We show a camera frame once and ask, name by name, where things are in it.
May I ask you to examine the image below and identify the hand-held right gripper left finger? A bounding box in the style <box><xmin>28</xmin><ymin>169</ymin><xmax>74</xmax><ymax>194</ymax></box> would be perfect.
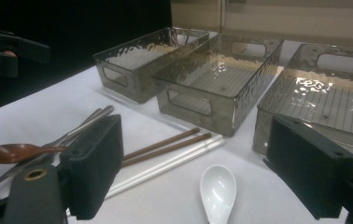
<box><xmin>5</xmin><ymin>114</ymin><xmax>124</xmax><ymax>224</ymax></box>

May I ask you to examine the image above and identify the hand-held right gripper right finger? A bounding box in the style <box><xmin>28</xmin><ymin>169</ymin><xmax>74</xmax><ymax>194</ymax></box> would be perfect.
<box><xmin>262</xmin><ymin>114</ymin><xmax>353</xmax><ymax>224</ymax></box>

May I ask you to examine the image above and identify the metal fork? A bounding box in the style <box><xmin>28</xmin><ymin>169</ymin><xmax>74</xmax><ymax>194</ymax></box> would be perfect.
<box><xmin>40</xmin><ymin>107</ymin><xmax>104</xmax><ymax>148</ymax></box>

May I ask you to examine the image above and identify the metal knife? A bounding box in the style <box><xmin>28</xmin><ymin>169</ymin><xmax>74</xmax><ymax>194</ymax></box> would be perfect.
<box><xmin>0</xmin><ymin>105</ymin><xmax>116</xmax><ymax>197</ymax></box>

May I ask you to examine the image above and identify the white chopstick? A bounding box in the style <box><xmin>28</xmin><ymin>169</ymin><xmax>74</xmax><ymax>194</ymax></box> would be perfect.
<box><xmin>112</xmin><ymin>133</ymin><xmax>224</xmax><ymax>190</ymax></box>
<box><xmin>104</xmin><ymin>138</ymin><xmax>226</xmax><ymax>200</ymax></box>

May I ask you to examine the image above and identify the smoky clear plastic bin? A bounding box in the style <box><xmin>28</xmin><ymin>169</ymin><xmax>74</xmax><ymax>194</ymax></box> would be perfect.
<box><xmin>252</xmin><ymin>43</ymin><xmax>353</xmax><ymax>163</ymax></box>
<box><xmin>152</xmin><ymin>33</ymin><xmax>285</xmax><ymax>137</ymax></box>
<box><xmin>92</xmin><ymin>27</ymin><xmax>218</xmax><ymax>105</ymax></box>

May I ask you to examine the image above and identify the brown wooden chopstick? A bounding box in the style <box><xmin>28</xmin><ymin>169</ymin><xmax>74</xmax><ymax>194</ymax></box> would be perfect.
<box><xmin>122</xmin><ymin>126</ymin><xmax>201</xmax><ymax>161</ymax></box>
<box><xmin>121</xmin><ymin>132</ymin><xmax>212</xmax><ymax>168</ymax></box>

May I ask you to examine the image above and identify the brown wooden spoon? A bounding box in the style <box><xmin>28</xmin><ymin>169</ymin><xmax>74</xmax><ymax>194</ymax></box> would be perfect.
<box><xmin>0</xmin><ymin>143</ymin><xmax>68</xmax><ymax>165</ymax></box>

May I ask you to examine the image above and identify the white ceramic spoon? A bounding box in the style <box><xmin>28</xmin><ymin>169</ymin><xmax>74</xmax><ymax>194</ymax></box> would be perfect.
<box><xmin>199</xmin><ymin>163</ymin><xmax>238</xmax><ymax>224</ymax></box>

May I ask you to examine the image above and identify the black curtain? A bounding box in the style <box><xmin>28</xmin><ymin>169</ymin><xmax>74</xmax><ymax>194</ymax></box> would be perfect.
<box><xmin>0</xmin><ymin>0</ymin><xmax>173</xmax><ymax>116</ymax></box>

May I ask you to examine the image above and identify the light wooden shelf unit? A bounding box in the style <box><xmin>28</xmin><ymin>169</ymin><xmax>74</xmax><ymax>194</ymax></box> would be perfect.
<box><xmin>169</xmin><ymin>0</ymin><xmax>353</xmax><ymax>48</ymax></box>

